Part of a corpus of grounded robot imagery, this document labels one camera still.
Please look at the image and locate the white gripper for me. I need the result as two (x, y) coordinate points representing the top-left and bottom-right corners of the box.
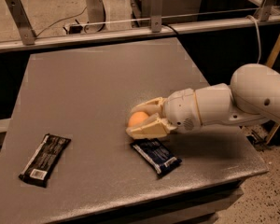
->
(126, 89), (202, 140)

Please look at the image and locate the orange fruit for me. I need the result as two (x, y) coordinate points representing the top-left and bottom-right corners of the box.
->
(128, 111), (148, 127)

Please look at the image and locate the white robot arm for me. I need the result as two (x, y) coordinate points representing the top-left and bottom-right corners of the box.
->
(126, 63), (280, 139)

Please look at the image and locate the blue rxbar wrapper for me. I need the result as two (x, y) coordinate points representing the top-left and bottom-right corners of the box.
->
(131, 139), (182, 175)

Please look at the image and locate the black rxbar wrapper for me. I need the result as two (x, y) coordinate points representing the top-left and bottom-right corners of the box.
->
(19, 133), (71, 188)

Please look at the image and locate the grey cabinet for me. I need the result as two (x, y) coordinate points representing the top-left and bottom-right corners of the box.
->
(131, 0), (202, 26)

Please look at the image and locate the yellow wooden stick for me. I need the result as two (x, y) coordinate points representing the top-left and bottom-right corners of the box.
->
(265, 34), (280, 144)

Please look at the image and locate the middle metal rail bracket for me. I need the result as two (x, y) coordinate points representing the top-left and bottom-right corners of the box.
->
(150, 0), (162, 33)

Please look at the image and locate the metal rail bracket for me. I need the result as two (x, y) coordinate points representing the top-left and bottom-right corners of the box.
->
(254, 0), (275, 21)
(5, 0), (36, 46)
(150, 0), (162, 33)

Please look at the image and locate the grey pedestal post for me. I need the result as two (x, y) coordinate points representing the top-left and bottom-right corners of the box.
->
(85, 0), (105, 32)

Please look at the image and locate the white cable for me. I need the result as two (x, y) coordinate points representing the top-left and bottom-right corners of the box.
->
(245, 14), (262, 64)

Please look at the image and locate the right metal rail bracket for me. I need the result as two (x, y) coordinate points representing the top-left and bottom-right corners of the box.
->
(254, 0), (275, 21)

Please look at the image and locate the metal guard rail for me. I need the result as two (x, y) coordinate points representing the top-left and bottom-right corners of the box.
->
(0, 14), (280, 54)

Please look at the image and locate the left metal rail bracket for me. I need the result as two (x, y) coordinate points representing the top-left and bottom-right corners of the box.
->
(5, 0), (36, 46)

